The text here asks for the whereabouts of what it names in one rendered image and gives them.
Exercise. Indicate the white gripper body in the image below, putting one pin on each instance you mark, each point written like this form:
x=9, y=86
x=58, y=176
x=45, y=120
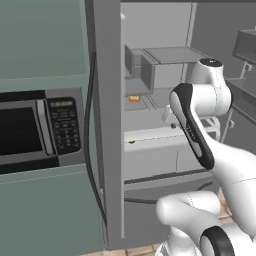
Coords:
x=167, y=115

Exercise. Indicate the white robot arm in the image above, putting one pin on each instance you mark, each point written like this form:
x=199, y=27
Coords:
x=233, y=166

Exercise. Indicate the white fridge drawer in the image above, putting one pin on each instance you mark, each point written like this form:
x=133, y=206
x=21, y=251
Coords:
x=153, y=153

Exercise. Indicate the grey fridge bin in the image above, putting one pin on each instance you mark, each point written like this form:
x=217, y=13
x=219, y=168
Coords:
x=141, y=68

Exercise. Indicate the grey fridge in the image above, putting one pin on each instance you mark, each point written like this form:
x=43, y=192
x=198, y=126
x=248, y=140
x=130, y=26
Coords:
x=156, y=30

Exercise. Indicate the grey freezer drawer front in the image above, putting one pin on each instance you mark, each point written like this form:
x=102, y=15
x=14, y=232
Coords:
x=143, y=216

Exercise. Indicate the dark grey fridge door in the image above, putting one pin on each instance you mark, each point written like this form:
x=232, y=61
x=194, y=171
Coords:
x=216, y=30

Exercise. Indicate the orange food piece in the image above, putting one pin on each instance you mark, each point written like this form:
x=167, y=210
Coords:
x=134, y=98

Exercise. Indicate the small dark green food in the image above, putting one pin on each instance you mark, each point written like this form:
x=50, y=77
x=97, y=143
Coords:
x=132, y=142

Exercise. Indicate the grey door shelf bin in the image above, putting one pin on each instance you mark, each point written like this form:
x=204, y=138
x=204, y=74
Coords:
x=246, y=45
x=245, y=96

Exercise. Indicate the stainless steel microwave oven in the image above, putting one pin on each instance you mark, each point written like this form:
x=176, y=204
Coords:
x=33, y=133

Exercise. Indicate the grey-green tall cupboard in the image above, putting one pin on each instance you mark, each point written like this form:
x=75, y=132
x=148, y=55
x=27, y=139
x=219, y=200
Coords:
x=43, y=40

